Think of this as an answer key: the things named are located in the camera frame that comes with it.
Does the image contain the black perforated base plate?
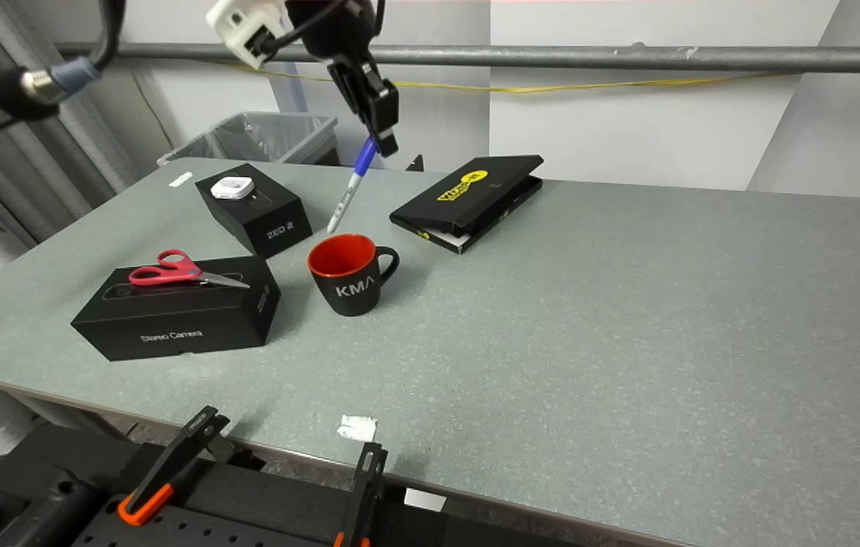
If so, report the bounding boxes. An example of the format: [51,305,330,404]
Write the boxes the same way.
[74,465,514,547]

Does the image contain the large black camera box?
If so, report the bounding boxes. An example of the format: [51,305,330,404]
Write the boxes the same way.
[74,256,281,360]

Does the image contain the black folder yellow logo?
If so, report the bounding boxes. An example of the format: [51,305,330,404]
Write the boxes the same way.
[388,154,545,252]

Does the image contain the left black orange clamp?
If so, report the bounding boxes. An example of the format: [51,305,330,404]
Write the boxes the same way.
[116,407,227,528]

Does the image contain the small black box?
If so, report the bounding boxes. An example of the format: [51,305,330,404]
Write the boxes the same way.
[197,165,314,258]

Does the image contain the blue and white marker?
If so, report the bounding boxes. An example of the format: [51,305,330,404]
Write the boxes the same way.
[327,137,378,233]

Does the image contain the grey metal pipe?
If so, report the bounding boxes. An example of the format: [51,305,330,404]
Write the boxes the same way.
[55,38,860,77]

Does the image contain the black orange clamp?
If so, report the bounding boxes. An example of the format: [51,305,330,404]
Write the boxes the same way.
[116,407,227,528]
[332,441,388,547]

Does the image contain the right black orange clamp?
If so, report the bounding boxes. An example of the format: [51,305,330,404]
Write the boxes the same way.
[332,441,388,547]

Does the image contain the black mug red inside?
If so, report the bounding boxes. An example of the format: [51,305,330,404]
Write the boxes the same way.
[306,233,402,317]

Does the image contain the small white device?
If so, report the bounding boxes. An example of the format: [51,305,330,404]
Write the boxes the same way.
[209,176,255,199]

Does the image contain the red handled scissors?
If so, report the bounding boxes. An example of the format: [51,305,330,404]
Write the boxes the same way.
[128,249,243,288]

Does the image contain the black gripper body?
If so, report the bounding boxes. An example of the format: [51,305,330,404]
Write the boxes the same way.
[287,0,386,60]

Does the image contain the white label on base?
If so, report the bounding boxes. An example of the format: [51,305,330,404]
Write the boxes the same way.
[406,488,448,513]

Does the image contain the grey plastic bin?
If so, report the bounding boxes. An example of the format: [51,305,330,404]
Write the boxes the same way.
[160,113,342,165]

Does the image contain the black cable with metal connector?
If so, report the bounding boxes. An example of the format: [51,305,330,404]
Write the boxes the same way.
[0,0,132,149]

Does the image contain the white tape piece near edge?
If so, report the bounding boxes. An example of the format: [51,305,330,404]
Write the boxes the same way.
[338,415,378,441]

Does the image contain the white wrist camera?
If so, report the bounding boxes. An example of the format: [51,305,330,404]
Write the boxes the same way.
[208,0,290,71]

